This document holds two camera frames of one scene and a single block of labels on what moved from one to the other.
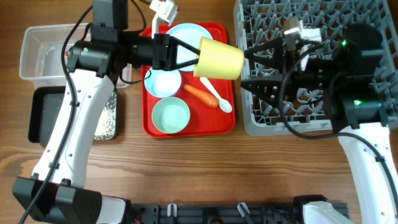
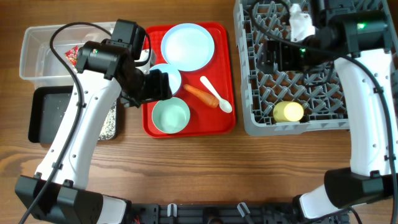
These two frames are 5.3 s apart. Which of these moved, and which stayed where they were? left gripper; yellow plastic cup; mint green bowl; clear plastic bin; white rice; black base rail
Moved: yellow plastic cup; left gripper
Stayed: clear plastic bin; mint green bowl; white rice; black base rail
